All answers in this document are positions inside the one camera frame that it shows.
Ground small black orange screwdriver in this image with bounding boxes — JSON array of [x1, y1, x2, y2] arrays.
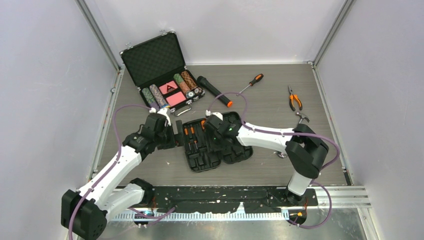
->
[[184, 127, 192, 153], [190, 125, 199, 152]]

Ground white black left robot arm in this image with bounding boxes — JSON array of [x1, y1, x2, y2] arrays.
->
[[60, 111, 175, 240]]

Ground pink card deck lower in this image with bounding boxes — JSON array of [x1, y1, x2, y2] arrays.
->
[[165, 91, 187, 107]]

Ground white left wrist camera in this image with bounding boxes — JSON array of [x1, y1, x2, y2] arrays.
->
[[149, 107, 172, 127]]

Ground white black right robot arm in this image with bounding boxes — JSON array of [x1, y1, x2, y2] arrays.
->
[[203, 112, 329, 205]]

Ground orange handled pliers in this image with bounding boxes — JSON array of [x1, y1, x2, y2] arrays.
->
[[287, 85, 303, 111]]

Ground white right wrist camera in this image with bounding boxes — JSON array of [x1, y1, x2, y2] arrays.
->
[[205, 110, 224, 121]]

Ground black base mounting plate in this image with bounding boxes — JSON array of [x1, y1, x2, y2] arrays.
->
[[133, 186, 318, 214]]

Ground pink card deck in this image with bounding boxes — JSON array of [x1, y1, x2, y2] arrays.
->
[[158, 80, 179, 95], [165, 91, 187, 107]]

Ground long black orange screwdriver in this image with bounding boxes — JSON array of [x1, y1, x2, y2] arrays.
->
[[200, 120, 206, 131]]

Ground black plastic tool case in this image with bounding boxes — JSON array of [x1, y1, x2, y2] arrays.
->
[[182, 119, 254, 173]]

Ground black poker chip case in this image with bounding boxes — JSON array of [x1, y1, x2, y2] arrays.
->
[[119, 31, 206, 116]]

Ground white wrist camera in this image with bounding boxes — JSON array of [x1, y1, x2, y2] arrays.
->
[[149, 107, 172, 127], [205, 110, 224, 121]]

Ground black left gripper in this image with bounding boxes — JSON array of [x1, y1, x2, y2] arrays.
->
[[154, 119, 189, 150]]

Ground black orange flashlight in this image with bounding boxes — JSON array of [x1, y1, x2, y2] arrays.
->
[[197, 76, 233, 108]]

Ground pink card deck upper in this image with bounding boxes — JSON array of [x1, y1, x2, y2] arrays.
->
[[158, 80, 179, 95]]

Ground round tape measure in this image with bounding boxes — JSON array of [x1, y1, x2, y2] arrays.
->
[[275, 151, 288, 159]]

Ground black orange medium screwdriver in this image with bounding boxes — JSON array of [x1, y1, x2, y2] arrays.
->
[[239, 73, 264, 95]]

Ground small claw hammer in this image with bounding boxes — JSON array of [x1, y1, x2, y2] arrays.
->
[[295, 112, 310, 124]]

